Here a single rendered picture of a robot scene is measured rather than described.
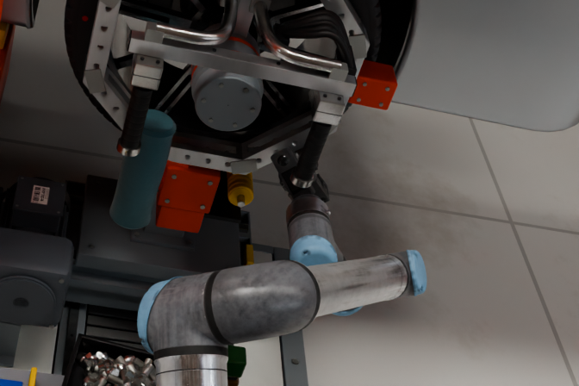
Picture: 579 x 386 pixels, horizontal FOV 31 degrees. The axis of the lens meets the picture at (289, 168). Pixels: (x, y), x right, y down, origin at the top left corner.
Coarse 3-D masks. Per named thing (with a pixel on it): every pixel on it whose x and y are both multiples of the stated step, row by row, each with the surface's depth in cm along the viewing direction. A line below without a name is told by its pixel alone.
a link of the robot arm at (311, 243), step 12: (300, 216) 211; (312, 216) 210; (324, 216) 212; (288, 228) 213; (300, 228) 208; (312, 228) 207; (324, 228) 208; (300, 240) 206; (312, 240) 205; (324, 240) 205; (300, 252) 204; (312, 252) 203; (324, 252) 204; (336, 252) 208; (312, 264) 205
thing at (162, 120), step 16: (160, 112) 210; (144, 128) 205; (160, 128) 206; (176, 128) 209; (144, 144) 206; (160, 144) 206; (128, 160) 210; (144, 160) 208; (160, 160) 209; (128, 176) 211; (144, 176) 210; (160, 176) 213; (128, 192) 214; (144, 192) 213; (112, 208) 219; (128, 208) 216; (144, 208) 217; (128, 224) 218; (144, 224) 220
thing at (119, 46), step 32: (128, 0) 212; (192, 0) 213; (320, 0) 216; (128, 32) 238; (256, 32) 222; (128, 64) 221; (160, 96) 228; (288, 96) 235; (192, 128) 231; (256, 128) 232
